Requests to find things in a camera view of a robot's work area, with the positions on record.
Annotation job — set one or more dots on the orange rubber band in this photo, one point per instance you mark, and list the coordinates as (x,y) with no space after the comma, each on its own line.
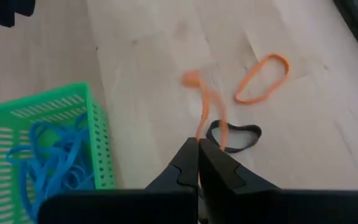
(273,55)
(206,102)

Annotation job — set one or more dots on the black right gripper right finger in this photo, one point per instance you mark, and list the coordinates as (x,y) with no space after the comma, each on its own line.
(222,174)

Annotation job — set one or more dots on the black rubber band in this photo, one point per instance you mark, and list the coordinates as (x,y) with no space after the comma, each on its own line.
(247,127)

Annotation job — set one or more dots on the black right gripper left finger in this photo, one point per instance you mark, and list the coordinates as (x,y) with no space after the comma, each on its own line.
(185,168)

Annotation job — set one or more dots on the green plastic basket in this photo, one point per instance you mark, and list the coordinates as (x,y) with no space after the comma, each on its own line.
(42,98)

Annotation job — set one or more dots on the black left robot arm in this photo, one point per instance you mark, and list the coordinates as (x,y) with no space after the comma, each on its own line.
(2,12)

